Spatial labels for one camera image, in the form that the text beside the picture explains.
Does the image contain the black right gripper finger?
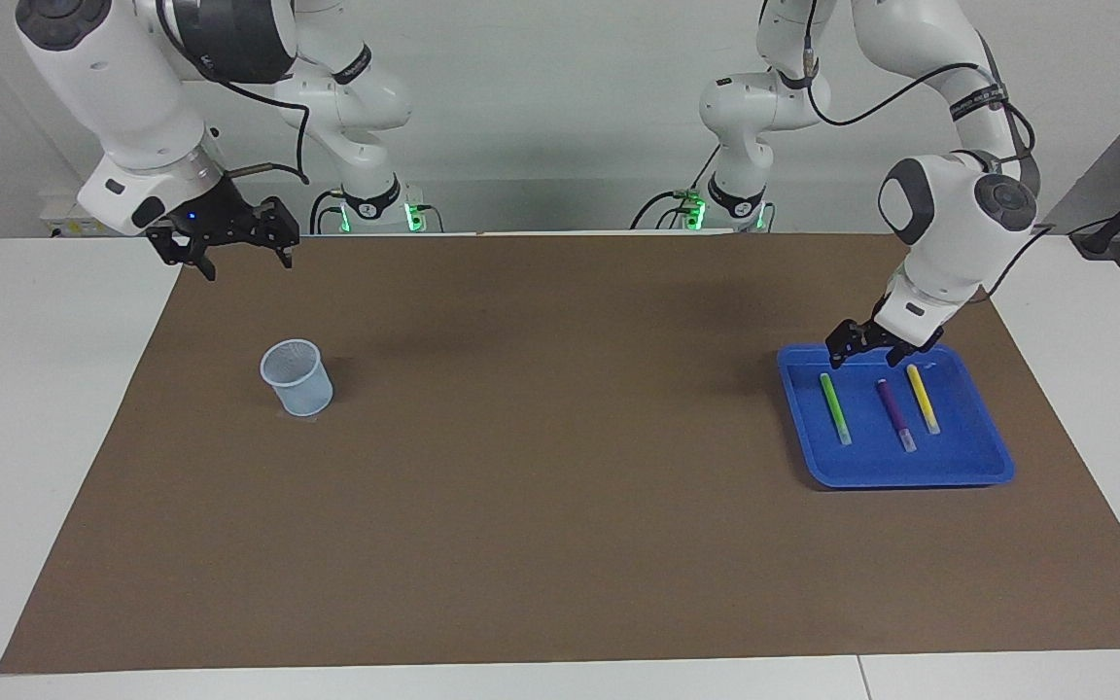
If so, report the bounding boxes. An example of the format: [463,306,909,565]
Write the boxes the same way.
[146,226,219,283]
[245,196,301,270]

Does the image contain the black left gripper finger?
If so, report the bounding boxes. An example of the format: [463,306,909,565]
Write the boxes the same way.
[885,341,945,369]
[825,318,873,371]

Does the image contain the yellow marker pen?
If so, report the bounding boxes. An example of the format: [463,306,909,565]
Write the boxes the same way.
[905,364,942,436]

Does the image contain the purple marker pen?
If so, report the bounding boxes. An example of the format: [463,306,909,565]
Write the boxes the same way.
[875,378,918,454]

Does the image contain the green marker pen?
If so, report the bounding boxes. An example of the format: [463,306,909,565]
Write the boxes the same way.
[819,372,854,447]

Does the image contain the blue plastic tray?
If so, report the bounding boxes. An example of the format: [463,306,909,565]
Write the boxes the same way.
[776,342,1016,489]

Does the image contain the translucent pale blue cup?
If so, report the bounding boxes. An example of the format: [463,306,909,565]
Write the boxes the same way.
[260,338,334,418]

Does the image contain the brown table mat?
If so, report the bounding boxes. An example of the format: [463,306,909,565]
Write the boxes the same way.
[0,233,1120,675]

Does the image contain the black base cable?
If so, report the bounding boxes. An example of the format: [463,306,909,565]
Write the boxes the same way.
[309,190,347,235]
[630,144,721,232]

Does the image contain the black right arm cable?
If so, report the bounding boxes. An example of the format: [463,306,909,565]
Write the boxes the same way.
[157,0,313,186]

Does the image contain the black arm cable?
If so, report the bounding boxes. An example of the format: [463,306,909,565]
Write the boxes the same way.
[157,0,313,186]
[803,0,1057,302]

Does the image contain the white wall socket box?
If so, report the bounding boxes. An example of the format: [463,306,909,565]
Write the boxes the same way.
[38,190,99,238]

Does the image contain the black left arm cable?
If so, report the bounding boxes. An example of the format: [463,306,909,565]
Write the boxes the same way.
[803,0,1057,302]

